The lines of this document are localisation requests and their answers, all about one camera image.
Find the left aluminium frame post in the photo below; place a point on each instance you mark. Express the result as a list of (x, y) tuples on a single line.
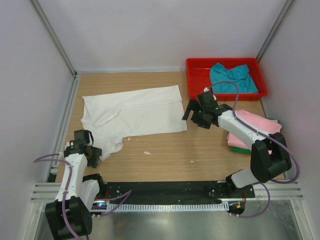
[(52, 34)]

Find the red plastic tray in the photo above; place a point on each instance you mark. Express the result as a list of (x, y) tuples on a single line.
[(198, 75)]

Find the right aluminium frame post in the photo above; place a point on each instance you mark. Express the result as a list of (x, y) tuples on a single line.
[(280, 19)]

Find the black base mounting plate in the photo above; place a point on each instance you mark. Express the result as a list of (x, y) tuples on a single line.
[(174, 192)]

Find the aluminium frame post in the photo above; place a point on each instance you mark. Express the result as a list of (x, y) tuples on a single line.
[(52, 34), (280, 19)]

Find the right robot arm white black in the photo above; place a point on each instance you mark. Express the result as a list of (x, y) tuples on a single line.
[(269, 153)]

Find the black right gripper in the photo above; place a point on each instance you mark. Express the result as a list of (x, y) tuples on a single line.
[(194, 105)]

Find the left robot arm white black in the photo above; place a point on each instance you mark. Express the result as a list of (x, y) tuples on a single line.
[(69, 216)]

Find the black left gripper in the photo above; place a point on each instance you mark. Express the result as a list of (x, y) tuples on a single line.
[(96, 153)]

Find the white slotted cable duct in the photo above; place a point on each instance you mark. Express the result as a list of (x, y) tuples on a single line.
[(143, 208)]

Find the folded pink t shirt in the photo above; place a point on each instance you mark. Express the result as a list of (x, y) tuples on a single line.
[(246, 114)]

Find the teal t shirt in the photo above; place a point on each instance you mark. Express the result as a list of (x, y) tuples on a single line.
[(239, 75)]

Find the folded green t shirt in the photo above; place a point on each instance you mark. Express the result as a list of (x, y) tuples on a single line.
[(240, 150)]

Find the aluminium front rail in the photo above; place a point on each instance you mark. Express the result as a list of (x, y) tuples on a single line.
[(46, 192)]

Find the white t shirt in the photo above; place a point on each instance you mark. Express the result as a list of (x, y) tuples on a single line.
[(115, 116)]

